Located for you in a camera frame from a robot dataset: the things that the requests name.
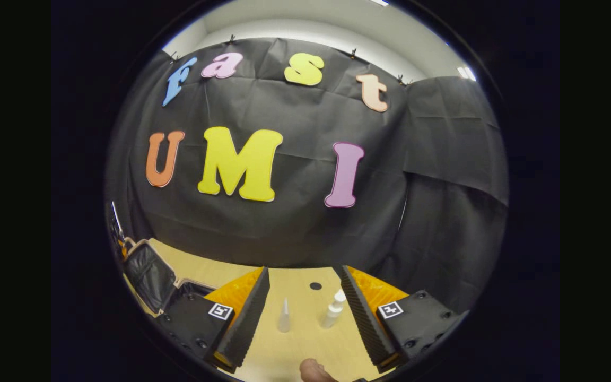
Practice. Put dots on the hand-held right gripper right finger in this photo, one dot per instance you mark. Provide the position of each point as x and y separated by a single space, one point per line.
372 323

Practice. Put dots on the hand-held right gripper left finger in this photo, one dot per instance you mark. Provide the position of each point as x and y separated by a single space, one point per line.
239 323

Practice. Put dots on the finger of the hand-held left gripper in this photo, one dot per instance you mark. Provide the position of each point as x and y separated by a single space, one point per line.
123 249

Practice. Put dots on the small beige suitcase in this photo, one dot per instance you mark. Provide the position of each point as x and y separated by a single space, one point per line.
151 276

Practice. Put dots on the white pump bottle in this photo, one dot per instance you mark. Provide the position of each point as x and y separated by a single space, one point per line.
332 313

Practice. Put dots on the white cone-shaped bottle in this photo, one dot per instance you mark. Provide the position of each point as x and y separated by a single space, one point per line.
284 318

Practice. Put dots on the black backdrop cloth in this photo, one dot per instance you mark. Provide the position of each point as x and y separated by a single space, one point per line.
295 228

